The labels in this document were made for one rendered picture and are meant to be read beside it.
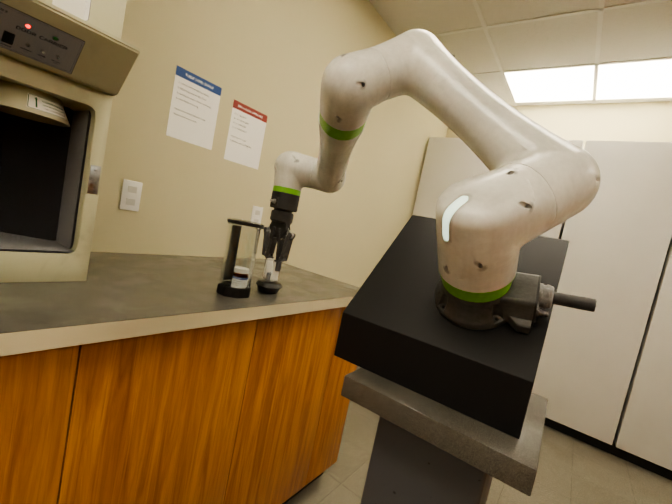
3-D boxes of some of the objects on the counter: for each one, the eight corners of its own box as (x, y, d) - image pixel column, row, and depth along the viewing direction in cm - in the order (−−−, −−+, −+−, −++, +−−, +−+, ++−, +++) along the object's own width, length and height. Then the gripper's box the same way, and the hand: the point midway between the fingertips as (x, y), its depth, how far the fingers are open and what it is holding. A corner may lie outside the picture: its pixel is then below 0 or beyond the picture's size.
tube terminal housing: (-125, 255, 77) (-91, -112, 71) (55, 259, 104) (91, -8, 97) (-120, 284, 63) (-78, -172, 57) (87, 281, 89) (132, -31, 83)
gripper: (259, 205, 117) (246, 274, 119) (292, 212, 108) (278, 286, 110) (275, 209, 123) (262, 274, 125) (307, 215, 114) (294, 285, 116)
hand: (271, 269), depth 117 cm, fingers closed on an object, 3 cm apart
